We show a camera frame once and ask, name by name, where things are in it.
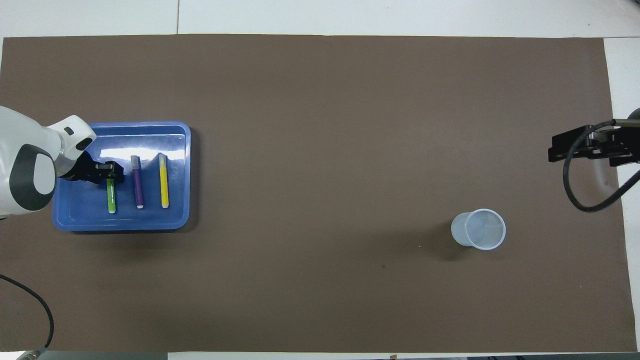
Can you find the translucent plastic cup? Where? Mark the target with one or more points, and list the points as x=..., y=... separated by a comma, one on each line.
x=482, y=230

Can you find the green pen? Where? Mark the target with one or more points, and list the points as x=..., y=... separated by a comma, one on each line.
x=111, y=197

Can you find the brown table mat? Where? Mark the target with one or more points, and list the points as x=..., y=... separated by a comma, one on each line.
x=320, y=150

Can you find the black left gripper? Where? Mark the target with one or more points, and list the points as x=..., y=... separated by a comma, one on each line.
x=85, y=170

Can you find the blue plastic tray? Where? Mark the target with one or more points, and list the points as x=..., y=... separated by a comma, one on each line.
x=150, y=217

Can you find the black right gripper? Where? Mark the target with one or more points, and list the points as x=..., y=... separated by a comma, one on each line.
x=627, y=145

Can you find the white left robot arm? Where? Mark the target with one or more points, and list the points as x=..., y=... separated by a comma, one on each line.
x=15, y=150

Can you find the yellow pen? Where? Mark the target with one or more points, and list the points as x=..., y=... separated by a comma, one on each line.
x=163, y=182

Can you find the purple pen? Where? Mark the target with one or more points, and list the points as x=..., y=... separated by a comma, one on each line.
x=138, y=185

